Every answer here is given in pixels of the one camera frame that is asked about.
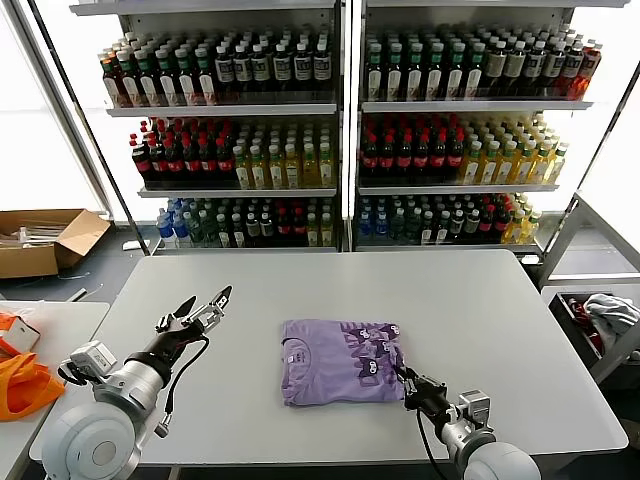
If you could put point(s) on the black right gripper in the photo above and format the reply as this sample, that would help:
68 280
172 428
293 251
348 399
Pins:
427 397

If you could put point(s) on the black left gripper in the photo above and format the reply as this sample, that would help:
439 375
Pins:
175 345

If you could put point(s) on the purple t-shirt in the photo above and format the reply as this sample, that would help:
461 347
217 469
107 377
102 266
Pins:
325 365

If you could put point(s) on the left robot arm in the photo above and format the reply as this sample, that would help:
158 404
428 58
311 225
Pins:
100 430

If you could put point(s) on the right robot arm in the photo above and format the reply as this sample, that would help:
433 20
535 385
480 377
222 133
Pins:
500 460

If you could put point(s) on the green drink bottle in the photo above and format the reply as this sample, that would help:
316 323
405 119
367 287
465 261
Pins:
208 231
413 227
397 227
195 232

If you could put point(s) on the blue water bottle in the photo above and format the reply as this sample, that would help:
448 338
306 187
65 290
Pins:
180 232
366 227
164 230
382 227

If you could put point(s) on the dark bottle grey label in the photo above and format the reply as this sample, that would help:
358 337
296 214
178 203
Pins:
553 65
495 65
473 224
514 65
535 65
267 227
253 227
457 225

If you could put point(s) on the grey metal strip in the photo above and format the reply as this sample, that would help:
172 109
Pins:
78 294

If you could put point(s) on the cola bottle red cap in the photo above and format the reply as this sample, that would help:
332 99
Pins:
284 227
422 160
404 160
502 222
159 165
208 164
225 162
141 165
175 165
488 222
456 160
387 160
370 160
299 227
191 165
439 160

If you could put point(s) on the white side table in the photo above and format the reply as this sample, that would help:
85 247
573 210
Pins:
70 325

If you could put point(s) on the yellow juice bottle white cap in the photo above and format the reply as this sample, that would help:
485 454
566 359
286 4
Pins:
258 172
326 172
293 172
515 231
276 172
531 230
327 234
541 169
310 172
313 234
489 170
524 170
243 172
557 167
506 170
471 170

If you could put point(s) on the white shelf foot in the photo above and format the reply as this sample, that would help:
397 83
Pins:
530 259

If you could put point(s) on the brown cardboard box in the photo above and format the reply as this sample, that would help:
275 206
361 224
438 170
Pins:
30 260

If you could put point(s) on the black storage bin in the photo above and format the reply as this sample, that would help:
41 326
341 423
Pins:
582 345

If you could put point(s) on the white orange carton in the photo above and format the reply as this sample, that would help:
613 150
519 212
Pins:
22 334

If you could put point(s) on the white packing material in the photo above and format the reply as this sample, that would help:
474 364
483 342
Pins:
30 234

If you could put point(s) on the red garment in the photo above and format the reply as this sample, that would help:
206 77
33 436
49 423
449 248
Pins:
582 312

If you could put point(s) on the orange fabric bag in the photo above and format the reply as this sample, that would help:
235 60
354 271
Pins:
25 390

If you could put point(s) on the black slanted pole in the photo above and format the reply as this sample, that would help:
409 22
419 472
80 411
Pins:
98 145
576 190

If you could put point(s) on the grey metal shelf unit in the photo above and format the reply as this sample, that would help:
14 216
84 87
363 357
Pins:
225 110
475 106

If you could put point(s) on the white grey garment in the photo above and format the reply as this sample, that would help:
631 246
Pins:
610 312

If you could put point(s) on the dark tea bottle green band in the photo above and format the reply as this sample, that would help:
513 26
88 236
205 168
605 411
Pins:
150 90
454 82
374 80
434 82
414 82
187 89
168 90
473 81
394 82
206 88

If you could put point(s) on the red tea bottle white label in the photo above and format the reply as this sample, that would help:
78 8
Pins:
132 91
114 92

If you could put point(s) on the dark bottle black white label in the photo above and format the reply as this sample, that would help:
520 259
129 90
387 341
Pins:
302 68
321 67
242 70
224 70
282 68
260 69

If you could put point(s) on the dark bottle blue label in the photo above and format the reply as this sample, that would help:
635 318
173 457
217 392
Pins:
571 67

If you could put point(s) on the red drink bottle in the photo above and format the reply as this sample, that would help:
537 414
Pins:
589 65

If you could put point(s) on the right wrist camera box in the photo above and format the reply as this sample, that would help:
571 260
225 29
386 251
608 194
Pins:
475 405

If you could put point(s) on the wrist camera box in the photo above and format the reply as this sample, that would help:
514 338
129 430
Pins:
475 405
92 355

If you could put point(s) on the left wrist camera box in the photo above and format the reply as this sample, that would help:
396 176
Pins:
92 355

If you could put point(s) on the grey metal cart frame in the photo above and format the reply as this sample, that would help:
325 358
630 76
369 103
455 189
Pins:
565 240

